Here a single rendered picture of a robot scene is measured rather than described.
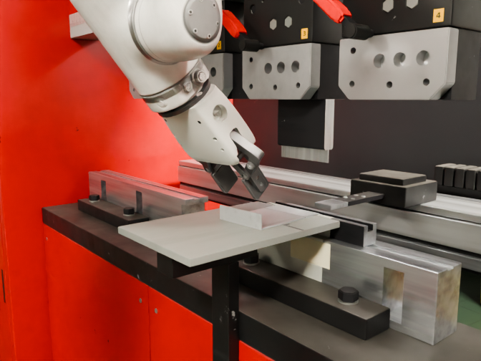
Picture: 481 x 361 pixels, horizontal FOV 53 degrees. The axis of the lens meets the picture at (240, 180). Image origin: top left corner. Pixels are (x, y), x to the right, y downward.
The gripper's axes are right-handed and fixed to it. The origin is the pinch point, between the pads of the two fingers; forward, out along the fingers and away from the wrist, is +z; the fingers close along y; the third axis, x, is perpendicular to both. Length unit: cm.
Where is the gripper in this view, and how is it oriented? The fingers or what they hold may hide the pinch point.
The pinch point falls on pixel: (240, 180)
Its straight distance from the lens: 67.4
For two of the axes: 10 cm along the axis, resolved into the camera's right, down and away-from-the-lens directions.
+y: -6.9, -1.2, 7.1
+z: 4.6, 6.8, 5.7
